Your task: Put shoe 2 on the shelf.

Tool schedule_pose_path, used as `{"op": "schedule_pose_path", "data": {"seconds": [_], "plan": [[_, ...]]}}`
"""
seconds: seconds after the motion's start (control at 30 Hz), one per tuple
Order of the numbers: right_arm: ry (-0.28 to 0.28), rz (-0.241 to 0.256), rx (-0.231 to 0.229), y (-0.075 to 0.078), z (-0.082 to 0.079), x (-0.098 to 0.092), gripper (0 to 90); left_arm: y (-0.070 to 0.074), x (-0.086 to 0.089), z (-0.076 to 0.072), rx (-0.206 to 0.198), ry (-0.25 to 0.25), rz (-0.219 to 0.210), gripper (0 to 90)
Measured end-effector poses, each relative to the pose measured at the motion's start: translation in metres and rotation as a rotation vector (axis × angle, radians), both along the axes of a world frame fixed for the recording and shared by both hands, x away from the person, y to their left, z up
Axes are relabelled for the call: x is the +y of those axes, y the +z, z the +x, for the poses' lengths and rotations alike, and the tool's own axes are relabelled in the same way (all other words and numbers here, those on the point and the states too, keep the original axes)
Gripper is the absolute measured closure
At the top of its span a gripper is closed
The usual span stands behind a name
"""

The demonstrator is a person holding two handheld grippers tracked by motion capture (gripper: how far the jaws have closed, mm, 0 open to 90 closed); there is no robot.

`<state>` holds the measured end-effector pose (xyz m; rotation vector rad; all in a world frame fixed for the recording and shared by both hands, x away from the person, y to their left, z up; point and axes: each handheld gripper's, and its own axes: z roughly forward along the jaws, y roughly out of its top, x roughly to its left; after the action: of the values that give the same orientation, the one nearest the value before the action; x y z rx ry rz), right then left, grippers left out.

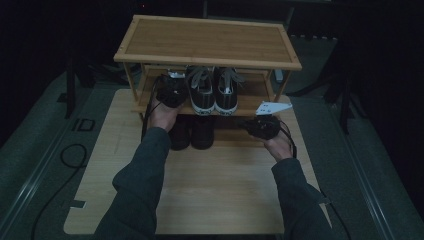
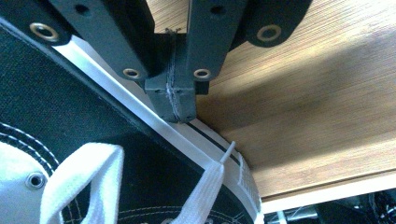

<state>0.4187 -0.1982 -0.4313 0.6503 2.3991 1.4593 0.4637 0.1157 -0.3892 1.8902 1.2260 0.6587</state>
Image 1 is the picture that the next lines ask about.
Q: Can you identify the black metal stand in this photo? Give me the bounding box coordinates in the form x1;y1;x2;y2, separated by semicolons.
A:
56;58;98;120

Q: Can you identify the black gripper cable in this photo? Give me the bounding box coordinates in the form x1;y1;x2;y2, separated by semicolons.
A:
279;119;352;240
30;75;162;240

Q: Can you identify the wooden three-tier shoe rack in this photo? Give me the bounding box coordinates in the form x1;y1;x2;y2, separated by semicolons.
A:
112;14;303;150

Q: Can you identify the black tripod stand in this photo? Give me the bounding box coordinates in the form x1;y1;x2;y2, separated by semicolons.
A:
288;39;369;135

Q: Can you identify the person's right hand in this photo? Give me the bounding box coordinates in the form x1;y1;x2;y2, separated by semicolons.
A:
262;129;297;163

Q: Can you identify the person's left hand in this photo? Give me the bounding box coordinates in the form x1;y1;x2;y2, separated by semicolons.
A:
146;97;183;133

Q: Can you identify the black white canvas sneaker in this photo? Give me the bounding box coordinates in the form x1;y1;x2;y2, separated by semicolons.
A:
213;65;247;117
185;65;217;117

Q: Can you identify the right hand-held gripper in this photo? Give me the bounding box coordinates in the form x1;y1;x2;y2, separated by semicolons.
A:
239;101;294;141

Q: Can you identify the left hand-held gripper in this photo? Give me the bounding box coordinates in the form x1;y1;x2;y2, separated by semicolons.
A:
155;69;190;109

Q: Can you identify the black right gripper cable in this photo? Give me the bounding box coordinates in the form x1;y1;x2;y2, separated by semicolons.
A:
279;119;352;240

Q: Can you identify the black leather shoe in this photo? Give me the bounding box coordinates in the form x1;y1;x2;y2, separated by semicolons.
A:
190;114;216;151
167;114;193;152

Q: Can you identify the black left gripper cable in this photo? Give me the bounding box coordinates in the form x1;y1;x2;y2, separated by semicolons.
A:
30;75;162;240

